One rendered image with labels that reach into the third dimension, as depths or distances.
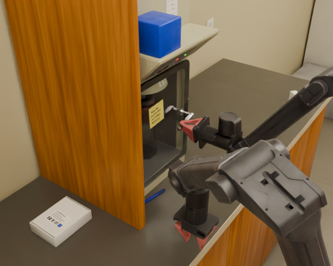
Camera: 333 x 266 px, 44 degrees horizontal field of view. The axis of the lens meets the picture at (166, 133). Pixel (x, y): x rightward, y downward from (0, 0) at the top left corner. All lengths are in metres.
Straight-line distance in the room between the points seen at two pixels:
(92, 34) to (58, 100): 0.31
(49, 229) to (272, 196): 0.95
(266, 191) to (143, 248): 0.83
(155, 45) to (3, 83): 0.58
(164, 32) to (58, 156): 0.63
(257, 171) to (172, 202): 0.94
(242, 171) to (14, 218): 1.07
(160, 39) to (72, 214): 0.65
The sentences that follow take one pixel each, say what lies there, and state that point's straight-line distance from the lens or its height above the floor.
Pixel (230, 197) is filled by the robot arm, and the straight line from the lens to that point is 0.56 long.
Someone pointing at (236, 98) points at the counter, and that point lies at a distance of 2.15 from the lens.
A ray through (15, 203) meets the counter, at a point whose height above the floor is 0.94.
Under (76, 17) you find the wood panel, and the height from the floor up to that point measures 1.61.
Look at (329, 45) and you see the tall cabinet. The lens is 4.26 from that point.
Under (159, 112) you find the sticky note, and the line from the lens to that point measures 1.36.
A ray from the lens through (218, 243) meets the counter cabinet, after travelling 1.55.
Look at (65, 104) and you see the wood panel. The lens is 1.31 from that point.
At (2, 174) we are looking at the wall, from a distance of 1.59.
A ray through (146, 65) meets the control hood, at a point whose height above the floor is 1.49.
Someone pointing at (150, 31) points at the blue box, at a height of 1.58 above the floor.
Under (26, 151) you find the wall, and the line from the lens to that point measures 1.61.
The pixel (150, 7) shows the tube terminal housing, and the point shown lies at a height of 1.60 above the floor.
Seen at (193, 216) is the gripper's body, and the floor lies 1.22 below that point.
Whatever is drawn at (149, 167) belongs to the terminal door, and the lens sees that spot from 1.43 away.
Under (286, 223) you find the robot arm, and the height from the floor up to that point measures 1.57.
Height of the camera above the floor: 1.94
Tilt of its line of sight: 33 degrees down
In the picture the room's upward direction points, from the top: straight up
